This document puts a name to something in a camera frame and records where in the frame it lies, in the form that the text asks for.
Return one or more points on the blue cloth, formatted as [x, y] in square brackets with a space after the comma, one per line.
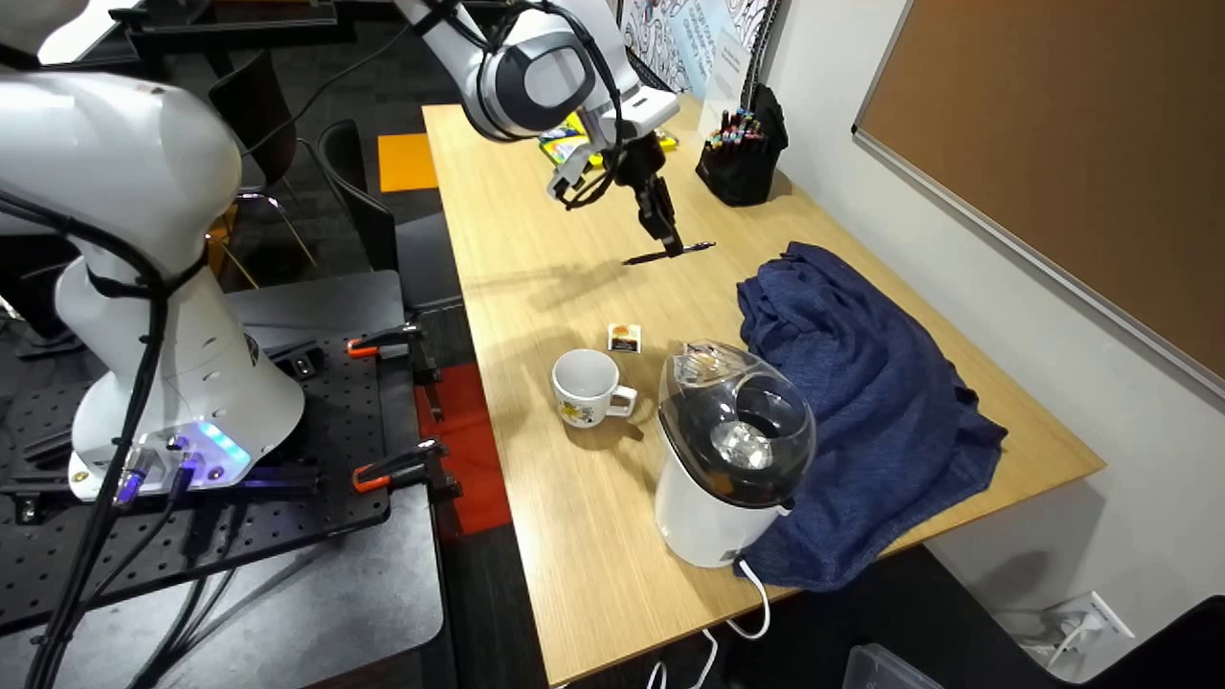
[902, 436]

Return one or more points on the white popcorn machine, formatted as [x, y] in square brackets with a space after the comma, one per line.
[736, 445]

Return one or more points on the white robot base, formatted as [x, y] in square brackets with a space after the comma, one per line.
[143, 170]

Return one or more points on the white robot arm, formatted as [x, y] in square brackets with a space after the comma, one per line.
[561, 59]

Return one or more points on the white ceramic cup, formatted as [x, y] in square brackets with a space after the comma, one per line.
[588, 387]

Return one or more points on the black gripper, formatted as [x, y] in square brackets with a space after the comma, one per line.
[640, 174]

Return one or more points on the black pen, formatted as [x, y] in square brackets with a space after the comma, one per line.
[667, 256]

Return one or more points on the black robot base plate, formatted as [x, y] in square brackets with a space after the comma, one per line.
[295, 501]

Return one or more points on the black pen holder bag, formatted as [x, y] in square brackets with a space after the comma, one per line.
[740, 159]

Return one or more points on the brown cork board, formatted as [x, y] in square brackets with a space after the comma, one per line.
[1087, 145]

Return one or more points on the black orange clamp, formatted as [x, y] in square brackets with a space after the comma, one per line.
[394, 470]
[379, 348]

